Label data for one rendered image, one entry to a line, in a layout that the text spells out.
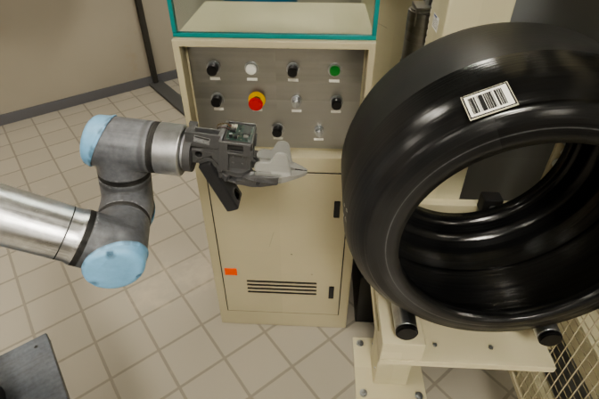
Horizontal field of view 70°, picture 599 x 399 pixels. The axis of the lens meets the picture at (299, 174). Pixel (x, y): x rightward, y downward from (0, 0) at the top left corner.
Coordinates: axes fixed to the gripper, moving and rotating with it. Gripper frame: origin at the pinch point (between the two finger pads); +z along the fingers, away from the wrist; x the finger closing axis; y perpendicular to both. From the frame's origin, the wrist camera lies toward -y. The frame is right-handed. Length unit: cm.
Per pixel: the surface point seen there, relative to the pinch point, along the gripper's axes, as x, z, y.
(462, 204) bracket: 24, 43, -21
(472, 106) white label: -10.0, 20.7, 21.8
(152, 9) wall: 306, -131, -73
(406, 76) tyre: 5.0, 15.1, 18.7
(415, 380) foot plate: 28, 58, -114
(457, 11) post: 26.3, 26.9, 24.7
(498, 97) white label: -10.0, 23.5, 23.5
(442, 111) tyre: -8.3, 17.8, 19.7
